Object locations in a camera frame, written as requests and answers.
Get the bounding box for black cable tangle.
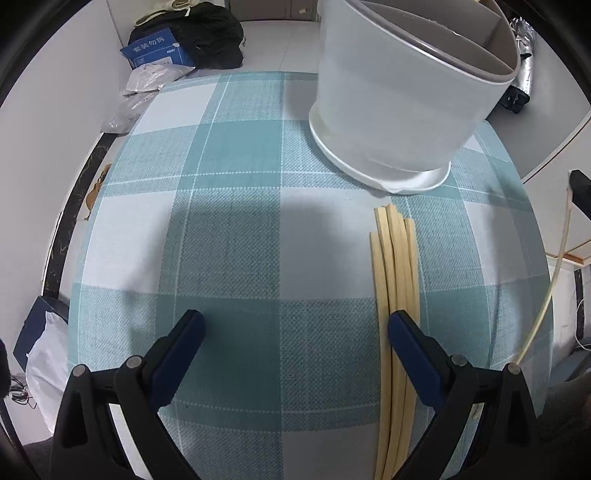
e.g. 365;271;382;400
9;374;38;409

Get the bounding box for blue cardboard box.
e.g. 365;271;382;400
120;28;197;71

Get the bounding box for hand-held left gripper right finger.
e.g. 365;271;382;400
387;310;541;480

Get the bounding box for white plastic bag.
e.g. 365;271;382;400
25;311;70;435

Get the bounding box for brown shoes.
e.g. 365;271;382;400
85;164;112;217

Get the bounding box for teal checked tablecloth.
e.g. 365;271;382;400
65;70;555;480

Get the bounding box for black bag pile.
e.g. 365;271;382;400
128;0;245;71

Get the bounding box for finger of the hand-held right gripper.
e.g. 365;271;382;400
569;170;591;210

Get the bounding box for bundle of wooden chopsticks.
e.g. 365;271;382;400
369;204;422;480

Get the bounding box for silver folded umbrella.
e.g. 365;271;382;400
499;16;537;114

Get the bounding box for beige cloth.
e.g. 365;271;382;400
137;0;197;26

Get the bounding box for dark blue flat box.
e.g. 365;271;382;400
13;295;70;370

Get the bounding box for grey entrance door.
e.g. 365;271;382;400
238;0;320;21

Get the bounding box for white utensil holder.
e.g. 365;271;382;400
308;0;515;195

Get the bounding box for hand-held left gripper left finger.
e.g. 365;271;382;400
50;309;206;480

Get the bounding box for single wooden chopstick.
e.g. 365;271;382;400
515;182;574;367

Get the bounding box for dark cloth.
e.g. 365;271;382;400
545;376;591;480

